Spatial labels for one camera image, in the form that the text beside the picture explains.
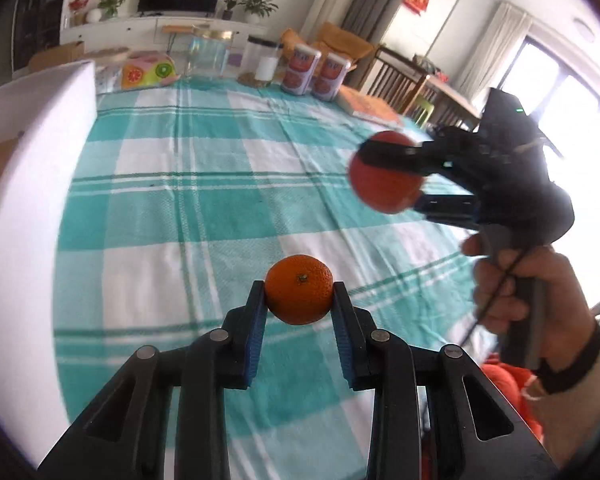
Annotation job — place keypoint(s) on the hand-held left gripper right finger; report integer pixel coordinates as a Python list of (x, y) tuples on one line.
[(344, 345)]

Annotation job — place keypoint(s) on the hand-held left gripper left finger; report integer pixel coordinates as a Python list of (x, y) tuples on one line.
[(256, 340)]

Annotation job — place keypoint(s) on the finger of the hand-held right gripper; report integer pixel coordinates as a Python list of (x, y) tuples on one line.
[(445, 206), (400, 156)]

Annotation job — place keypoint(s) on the red apple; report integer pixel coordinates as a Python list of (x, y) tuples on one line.
[(385, 190)]

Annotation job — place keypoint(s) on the orange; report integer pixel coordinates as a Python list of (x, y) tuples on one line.
[(299, 290)]

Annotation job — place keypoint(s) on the white box with cardboard bottom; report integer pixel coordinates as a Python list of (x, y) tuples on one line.
[(25, 185)]

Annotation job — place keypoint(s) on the person's right forearm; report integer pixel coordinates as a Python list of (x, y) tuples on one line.
[(580, 410)]

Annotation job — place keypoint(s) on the person's right hand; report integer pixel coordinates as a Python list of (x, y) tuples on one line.
[(565, 290)]

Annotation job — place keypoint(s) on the green stool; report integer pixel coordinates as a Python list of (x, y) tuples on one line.
[(421, 110)]

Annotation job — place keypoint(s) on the orange book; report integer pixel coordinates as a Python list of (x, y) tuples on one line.
[(370, 105)]

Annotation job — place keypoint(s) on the wooden slatted chair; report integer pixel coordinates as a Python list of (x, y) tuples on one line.
[(395, 80)]

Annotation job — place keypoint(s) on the wooden side table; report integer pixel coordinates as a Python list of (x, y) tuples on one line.
[(452, 97)]

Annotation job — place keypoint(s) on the orange armchair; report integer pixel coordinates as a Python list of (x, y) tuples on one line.
[(340, 42)]

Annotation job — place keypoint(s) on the white curtain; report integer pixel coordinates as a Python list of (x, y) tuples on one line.
[(495, 50)]

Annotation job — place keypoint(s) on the teal checked tablecloth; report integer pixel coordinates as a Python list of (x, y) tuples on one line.
[(180, 210)]

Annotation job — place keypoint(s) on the grey curtain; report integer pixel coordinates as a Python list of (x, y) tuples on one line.
[(385, 0)]

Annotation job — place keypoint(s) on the person's red clothing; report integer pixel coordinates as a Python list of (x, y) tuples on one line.
[(505, 390)]

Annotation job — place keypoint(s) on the dark-lidded glass jar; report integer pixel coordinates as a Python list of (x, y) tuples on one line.
[(260, 60)]

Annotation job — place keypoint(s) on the covered standing air conditioner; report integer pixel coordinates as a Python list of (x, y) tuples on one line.
[(332, 0)]

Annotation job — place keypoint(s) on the black wristband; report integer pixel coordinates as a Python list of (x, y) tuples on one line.
[(575, 365)]

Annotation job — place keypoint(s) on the large green potted plant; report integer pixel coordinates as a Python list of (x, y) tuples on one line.
[(257, 7)]

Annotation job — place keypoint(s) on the clear glass jar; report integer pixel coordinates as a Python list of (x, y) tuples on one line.
[(210, 55)]

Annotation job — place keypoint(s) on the small green potted plant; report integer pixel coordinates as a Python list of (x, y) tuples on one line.
[(229, 9)]

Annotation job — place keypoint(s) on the wooden bench with metal legs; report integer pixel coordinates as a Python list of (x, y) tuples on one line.
[(177, 30)]

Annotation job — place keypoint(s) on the fruit print pouch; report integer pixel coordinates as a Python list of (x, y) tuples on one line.
[(147, 72)]

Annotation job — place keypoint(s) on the white television cabinet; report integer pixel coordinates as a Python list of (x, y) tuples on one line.
[(130, 30)]

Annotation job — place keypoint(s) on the leafy potted plant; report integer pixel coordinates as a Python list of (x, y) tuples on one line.
[(112, 5)]

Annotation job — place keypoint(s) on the white round vase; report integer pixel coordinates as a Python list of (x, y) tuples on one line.
[(94, 15)]

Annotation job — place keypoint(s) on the red flower bouquet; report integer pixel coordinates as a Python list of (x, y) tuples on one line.
[(80, 5)]

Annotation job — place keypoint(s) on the dark glass cabinet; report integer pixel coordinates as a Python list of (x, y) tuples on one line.
[(40, 10)]

